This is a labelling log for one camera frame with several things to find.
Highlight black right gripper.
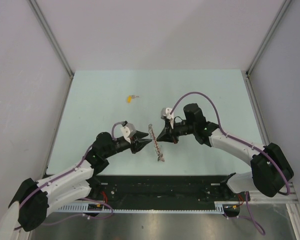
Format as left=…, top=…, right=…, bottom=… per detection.
left=156, top=118, right=196, bottom=145

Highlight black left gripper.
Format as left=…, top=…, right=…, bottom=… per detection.
left=103, top=130, right=152, bottom=159

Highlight red handled metal key holder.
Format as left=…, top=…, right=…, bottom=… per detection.
left=148, top=123, right=165, bottom=162

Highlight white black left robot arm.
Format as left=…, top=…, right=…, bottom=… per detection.
left=11, top=131, right=151, bottom=232

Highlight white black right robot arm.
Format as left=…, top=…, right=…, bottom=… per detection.
left=156, top=103, right=294, bottom=201

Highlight key with yellow tag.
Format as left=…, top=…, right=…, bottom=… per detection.
left=126, top=95, right=140, bottom=104

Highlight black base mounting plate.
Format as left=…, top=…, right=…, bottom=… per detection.
left=87, top=175, right=245, bottom=202

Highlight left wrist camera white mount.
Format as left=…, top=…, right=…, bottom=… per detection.
left=120, top=121, right=137, bottom=139

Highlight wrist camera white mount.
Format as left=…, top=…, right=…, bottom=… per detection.
left=120, top=121, right=137, bottom=139
left=160, top=107, right=175, bottom=129

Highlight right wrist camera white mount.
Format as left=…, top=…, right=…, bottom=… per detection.
left=160, top=107, right=175, bottom=129

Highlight grey slotted cable duct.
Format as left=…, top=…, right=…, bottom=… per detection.
left=54, top=201, right=241, bottom=215

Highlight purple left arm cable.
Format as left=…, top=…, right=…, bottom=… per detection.
left=13, top=121, right=128, bottom=231

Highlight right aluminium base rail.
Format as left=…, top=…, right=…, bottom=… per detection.
left=249, top=182, right=299, bottom=204

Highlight left aluminium frame post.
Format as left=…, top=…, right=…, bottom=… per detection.
left=26, top=0, right=74, bottom=80

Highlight aluminium frame post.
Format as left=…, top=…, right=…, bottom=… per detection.
left=26, top=0, right=74, bottom=80
left=245, top=0, right=294, bottom=78

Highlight right aluminium frame post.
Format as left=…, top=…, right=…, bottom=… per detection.
left=245, top=0, right=294, bottom=78

